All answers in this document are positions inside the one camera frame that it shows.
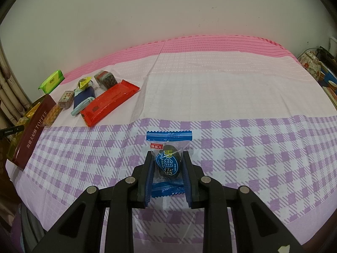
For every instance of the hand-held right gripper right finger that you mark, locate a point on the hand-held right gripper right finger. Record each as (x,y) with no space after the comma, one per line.
(187,181)

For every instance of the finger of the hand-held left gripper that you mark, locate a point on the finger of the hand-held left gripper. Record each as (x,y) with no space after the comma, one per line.
(10,131)

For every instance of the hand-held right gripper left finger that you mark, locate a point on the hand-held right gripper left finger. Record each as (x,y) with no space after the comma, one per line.
(149,180)

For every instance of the blue white egg snack packet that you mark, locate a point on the blue white egg snack packet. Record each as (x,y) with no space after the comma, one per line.
(168,163)

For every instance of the red snack packet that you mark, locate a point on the red snack packet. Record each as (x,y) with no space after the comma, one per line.
(108,102)

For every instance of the beige patterned curtain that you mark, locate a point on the beige patterned curtain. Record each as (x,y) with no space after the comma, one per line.
(10,95)

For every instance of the yellow snack packet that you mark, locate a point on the yellow snack packet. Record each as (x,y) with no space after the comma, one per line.
(51,116)

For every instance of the small brown square packet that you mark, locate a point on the small brown square packet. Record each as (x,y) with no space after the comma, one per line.
(65,99)

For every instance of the green tissue pack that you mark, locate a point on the green tissue pack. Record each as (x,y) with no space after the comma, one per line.
(51,82)

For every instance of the navy light blue snack packet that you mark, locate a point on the navy light blue snack packet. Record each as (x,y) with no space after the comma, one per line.
(84,96)

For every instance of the yellow wrapped candy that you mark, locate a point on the yellow wrapped candy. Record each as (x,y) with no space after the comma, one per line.
(83,83)

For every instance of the pink purple checkered bed sheet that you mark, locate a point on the pink purple checkered bed sheet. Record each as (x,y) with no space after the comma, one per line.
(210,84)

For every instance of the dark patterned square snack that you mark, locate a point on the dark patterned square snack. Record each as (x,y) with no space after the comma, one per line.
(105,79)

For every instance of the floral fabric bag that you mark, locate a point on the floral fabric bag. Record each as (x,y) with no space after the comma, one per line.
(309,63)

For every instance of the patterned paper cup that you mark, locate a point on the patterned paper cup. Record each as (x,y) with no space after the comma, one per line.
(332,86)

